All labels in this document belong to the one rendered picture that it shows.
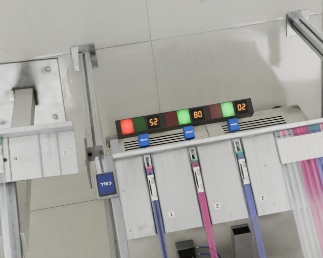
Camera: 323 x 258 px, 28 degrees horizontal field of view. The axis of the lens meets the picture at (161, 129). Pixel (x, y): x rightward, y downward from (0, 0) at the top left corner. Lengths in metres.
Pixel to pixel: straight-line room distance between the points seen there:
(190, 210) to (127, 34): 0.84
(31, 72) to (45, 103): 0.12
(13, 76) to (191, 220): 0.94
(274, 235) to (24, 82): 0.96
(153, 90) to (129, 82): 0.09
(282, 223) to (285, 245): 0.08
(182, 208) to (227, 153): 0.17
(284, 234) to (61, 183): 0.90
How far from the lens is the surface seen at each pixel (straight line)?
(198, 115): 1.57
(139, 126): 1.56
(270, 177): 1.55
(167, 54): 2.21
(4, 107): 2.26
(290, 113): 2.29
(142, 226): 1.51
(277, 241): 1.91
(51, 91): 2.23
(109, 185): 1.48
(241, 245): 1.83
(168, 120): 1.57
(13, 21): 2.15
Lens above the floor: 2.03
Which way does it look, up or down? 60 degrees down
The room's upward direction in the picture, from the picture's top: 163 degrees clockwise
